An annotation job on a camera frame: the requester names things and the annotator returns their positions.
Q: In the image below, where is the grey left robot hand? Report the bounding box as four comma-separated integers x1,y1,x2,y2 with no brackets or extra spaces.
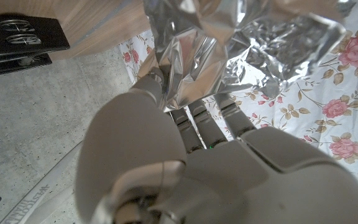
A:
75,67,358,224

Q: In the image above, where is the large aluminum foil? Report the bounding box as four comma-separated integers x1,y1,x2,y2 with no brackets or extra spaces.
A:
137,0,348,113

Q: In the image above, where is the floral backdrop cloth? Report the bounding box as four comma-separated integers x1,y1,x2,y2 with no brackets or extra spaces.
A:
118,0,358,200

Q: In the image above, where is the black tambourine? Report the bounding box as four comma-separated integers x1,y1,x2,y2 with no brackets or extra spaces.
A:
0,14,71,78

